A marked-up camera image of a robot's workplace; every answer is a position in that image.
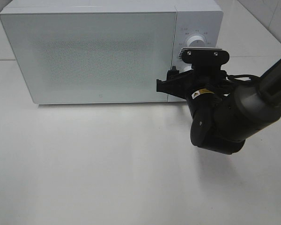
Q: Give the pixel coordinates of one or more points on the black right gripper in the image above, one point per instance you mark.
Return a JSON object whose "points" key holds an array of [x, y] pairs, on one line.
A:
{"points": [[203, 86]]}

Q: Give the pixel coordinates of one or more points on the white microwave oven body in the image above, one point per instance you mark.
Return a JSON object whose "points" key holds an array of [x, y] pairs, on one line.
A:
{"points": [[202, 17]]}

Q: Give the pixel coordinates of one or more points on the white microwave knob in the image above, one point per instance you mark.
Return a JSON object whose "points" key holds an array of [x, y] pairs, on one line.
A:
{"points": [[196, 40], [187, 69]]}

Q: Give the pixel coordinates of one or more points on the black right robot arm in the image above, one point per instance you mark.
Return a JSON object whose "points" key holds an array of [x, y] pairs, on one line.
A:
{"points": [[225, 109]]}

